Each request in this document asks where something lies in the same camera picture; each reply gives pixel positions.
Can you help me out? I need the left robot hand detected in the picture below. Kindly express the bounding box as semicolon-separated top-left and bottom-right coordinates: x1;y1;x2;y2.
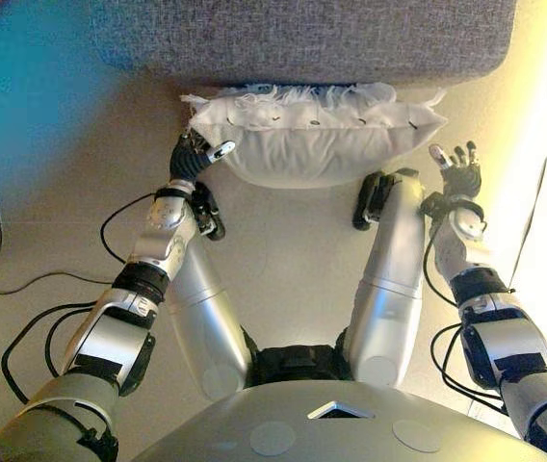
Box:
169;133;237;187

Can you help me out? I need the grey fabric armchair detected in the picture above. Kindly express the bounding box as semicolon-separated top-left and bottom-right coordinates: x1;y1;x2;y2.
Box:
88;0;518;90

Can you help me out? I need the right silver robot leg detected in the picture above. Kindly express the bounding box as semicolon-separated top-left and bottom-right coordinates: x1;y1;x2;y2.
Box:
348;167;427;389

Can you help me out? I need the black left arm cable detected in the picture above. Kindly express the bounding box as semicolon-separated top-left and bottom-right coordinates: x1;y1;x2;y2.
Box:
0;191;162;406

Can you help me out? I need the grey robot torso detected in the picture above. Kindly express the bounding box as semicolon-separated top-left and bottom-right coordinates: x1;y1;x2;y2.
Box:
131;344;547;462

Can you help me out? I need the left silver robot leg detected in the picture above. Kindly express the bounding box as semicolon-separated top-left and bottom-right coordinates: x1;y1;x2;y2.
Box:
165;183;256;401

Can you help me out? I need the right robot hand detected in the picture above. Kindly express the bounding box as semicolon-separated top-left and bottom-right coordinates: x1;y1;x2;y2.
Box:
428;140;484;198

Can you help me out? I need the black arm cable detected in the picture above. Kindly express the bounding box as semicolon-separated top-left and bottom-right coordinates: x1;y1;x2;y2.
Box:
424;225;511;416
0;191;162;406

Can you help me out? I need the white fringed cushion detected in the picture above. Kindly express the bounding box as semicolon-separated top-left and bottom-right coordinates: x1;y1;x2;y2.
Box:
179;81;450;190

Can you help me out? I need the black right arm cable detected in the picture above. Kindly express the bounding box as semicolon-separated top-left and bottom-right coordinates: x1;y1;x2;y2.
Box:
424;225;511;416

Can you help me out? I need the silver robot leg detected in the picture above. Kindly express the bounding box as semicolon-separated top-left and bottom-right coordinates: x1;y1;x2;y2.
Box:
165;183;256;401
348;167;427;389

